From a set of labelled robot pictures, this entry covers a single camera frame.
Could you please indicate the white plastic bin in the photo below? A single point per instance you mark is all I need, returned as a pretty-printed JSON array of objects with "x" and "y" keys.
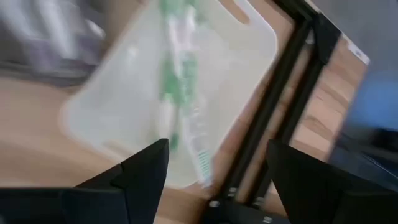
[{"x": 118, "y": 109}]

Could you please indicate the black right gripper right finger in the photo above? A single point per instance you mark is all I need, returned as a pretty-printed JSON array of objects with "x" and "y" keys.
[{"x": 304, "y": 186}]

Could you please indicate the white table edge label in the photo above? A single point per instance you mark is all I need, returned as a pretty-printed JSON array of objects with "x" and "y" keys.
[{"x": 357, "y": 53}]

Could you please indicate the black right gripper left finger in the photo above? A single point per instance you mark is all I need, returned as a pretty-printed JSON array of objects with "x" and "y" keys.
[{"x": 140, "y": 186}]

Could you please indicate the green toothbrush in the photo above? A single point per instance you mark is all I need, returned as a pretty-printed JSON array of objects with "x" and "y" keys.
[
  {"x": 199, "y": 149},
  {"x": 166, "y": 118},
  {"x": 189, "y": 71},
  {"x": 171, "y": 81}
]

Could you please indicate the grey plastic bin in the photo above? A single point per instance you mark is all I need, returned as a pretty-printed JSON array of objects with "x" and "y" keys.
[{"x": 46, "y": 68}]

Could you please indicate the purple toothbrush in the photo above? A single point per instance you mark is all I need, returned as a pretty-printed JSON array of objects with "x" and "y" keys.
[{"x": 59, "y": 28}]

